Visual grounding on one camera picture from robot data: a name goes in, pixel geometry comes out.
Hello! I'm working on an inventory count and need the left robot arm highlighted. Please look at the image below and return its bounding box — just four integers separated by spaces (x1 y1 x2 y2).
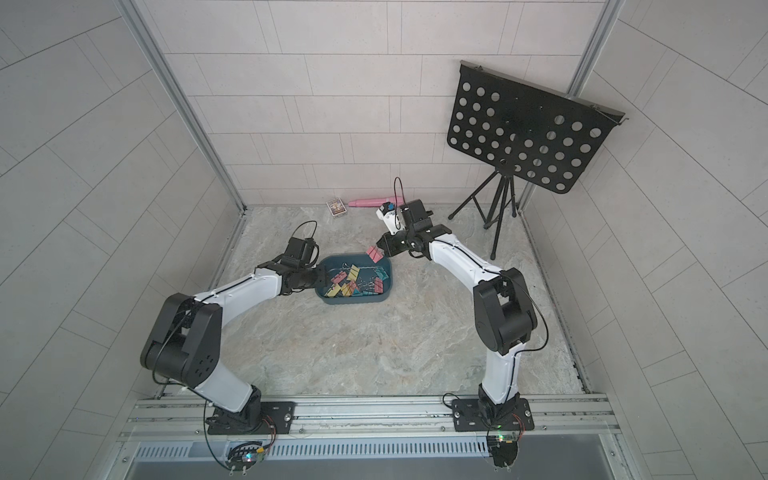
140 261 326 434

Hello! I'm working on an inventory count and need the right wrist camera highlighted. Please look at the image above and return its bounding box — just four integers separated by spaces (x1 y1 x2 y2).
376 199 433 235

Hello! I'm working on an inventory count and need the left controller board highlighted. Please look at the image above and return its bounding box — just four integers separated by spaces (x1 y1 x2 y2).
225 441 266 476

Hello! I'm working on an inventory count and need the teal plastic storage box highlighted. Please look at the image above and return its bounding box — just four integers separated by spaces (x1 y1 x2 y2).
315 253 393 305

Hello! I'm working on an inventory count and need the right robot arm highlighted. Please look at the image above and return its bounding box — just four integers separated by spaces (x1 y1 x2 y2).
376 225 538 420

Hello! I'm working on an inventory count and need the pink microphone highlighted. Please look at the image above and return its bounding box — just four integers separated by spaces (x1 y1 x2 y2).
347 196 403 208

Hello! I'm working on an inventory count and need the black music stand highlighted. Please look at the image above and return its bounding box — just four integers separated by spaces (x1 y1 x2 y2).
446 61 626 228

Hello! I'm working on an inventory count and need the small card box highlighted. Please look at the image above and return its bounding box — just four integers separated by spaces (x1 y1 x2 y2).
326 198 348 218

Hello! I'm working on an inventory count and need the right controller board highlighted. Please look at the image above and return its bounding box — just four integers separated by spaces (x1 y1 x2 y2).
486 434 519 469

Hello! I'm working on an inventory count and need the aluminium rail frame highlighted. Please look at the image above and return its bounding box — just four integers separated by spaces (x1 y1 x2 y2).
116 392 622 445

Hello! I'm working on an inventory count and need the yellow binder clip upper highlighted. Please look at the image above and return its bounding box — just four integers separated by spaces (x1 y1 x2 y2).
346 265 360 283

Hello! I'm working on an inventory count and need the controller board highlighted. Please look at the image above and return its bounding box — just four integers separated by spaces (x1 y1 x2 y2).
486 434 519 469
225 441 266 476

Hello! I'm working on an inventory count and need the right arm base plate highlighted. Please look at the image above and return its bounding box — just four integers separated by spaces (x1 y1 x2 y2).
450 395 535 433

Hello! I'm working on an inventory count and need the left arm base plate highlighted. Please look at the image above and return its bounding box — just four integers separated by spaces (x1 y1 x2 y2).
204 401 297 436

